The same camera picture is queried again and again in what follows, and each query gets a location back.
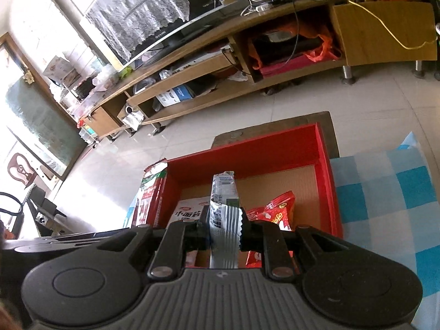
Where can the white plastic bag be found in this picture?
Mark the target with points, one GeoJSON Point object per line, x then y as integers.
{"type": "Point", "coordinates": [132, 120]}

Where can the wooden television cabinet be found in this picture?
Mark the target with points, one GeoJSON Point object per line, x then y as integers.
{"type": "Point", "coordinates": [378, 34]}

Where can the blue and white carton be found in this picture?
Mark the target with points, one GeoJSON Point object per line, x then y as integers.
{"type": "Point", "coordinates": [172, 96]}

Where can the white lace cover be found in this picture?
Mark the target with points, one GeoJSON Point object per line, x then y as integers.
{"type": "Point", "coordinates": [137, 7]}

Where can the wooden chair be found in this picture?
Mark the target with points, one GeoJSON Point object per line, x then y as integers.
{"type": "Point", "coordinates": [19, 170]}

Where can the flat red box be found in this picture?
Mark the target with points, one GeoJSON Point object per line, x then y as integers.
{"type": "Point", "coordinates": [292, 66]}

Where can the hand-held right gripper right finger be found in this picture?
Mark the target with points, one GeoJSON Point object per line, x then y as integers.
{"type": "Point", "coordinates": [246, 228]}

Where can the orange plastic bag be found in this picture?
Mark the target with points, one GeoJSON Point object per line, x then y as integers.
{"type": "Point", "coordinates": [323, 46]}

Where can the green and red snack packet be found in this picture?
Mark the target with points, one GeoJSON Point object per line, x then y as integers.
{"type": "Point", "coordinates": [151, 192]}

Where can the silver white snack packet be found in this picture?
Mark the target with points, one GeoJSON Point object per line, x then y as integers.
{"type": "Point", "coordinates": [223, 209]}

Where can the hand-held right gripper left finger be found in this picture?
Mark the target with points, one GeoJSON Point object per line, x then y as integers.
{"type": "Point", "coordinates": [202, 223]}

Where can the red cardboard box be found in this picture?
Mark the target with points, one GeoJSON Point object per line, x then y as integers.
{"type": "Point", "coordinates": [240, 154]}

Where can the blue white checkered tablecloth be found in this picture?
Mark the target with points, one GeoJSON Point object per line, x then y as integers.
{"type": "Point", "coordinates": [378, 196]}

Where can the white snack packet red print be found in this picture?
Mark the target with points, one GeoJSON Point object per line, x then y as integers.
{"type": "Point", "coordinates": [187, 213]}

